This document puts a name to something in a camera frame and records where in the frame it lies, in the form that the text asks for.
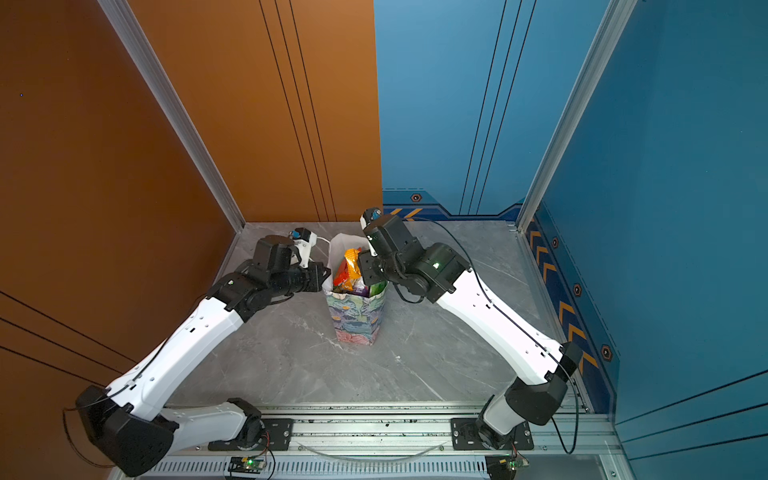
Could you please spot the right circuit board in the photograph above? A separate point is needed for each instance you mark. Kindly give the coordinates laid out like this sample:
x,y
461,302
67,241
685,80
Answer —
x,y
505,467

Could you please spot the circuit board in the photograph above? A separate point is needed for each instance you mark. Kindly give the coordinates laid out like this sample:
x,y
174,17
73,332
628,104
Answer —
x,y
505,467
246,465

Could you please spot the aluminium rail frame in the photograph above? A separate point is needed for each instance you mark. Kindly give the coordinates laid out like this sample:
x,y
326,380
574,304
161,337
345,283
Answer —
x,y
411,440

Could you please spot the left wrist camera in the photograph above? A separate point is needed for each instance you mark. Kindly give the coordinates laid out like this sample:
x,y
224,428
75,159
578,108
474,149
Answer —
x,y
304,240

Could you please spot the small red snack packet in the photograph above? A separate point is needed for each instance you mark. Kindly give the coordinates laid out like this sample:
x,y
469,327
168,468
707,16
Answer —
x,y
341,277

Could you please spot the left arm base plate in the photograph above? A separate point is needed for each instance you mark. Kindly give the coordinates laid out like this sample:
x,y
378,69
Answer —
x,y
259,434

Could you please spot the small orange snack packet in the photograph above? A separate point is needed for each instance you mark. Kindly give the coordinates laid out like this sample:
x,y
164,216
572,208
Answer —
x,y
353,271

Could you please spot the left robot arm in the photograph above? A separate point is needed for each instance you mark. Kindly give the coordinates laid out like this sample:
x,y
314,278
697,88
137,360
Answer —
x,y
130,422

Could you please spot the floral white paper bag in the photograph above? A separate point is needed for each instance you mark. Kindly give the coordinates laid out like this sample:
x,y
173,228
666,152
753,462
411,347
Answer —
x,y
355,319

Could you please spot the left circuit board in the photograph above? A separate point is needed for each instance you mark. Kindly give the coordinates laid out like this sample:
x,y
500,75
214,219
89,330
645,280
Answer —
x,y
246,465

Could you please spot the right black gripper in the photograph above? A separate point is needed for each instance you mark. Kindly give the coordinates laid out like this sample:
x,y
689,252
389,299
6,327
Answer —
x,y
366,264

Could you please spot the large green chips bag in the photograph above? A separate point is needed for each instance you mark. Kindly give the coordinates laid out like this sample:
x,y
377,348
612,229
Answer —
x,y
377,288

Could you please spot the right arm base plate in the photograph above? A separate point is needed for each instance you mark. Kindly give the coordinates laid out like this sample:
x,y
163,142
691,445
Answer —
x,y
466,435

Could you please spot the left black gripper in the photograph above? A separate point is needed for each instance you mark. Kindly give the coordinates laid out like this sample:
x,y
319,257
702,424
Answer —
x,y
316,278

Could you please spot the purple white snack bag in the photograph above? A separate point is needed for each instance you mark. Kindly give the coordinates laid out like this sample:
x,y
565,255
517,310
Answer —
x,y
360,289

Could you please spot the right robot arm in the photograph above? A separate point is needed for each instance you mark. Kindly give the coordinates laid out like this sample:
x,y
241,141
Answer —
x,y
445,275

